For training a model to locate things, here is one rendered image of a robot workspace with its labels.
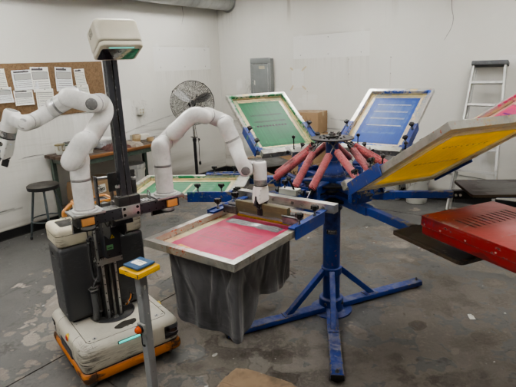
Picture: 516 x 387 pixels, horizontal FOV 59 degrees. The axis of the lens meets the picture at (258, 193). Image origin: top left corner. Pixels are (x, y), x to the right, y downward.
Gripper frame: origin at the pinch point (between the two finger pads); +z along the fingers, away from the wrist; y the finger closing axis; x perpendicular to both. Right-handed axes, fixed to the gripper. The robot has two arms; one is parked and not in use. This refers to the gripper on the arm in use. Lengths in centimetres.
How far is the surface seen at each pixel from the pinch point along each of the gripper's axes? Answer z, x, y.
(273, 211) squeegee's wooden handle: -1.5, 9.1, 1.5
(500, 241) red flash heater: -8, 121, 8
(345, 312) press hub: 101, 11, -83
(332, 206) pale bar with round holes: -1.7, 32.5, -21.6
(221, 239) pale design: 5.8, -0.9, 34.1
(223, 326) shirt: 44, 10, 49
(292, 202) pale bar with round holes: 0.5, 5.5, -23.9
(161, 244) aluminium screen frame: 2, -16, 60
